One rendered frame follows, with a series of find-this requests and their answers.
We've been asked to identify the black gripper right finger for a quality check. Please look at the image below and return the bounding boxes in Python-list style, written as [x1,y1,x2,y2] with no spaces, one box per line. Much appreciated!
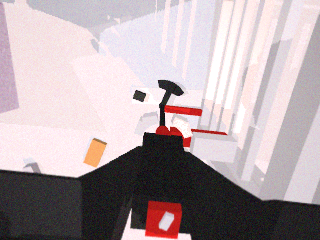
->
[185,151,320,240]

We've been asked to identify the orange rectangular block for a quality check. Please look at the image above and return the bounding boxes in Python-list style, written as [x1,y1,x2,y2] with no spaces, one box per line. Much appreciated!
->
[83,138,107,168]

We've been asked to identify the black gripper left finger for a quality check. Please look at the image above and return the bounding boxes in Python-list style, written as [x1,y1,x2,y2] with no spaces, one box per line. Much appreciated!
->
[0,146,143,240]

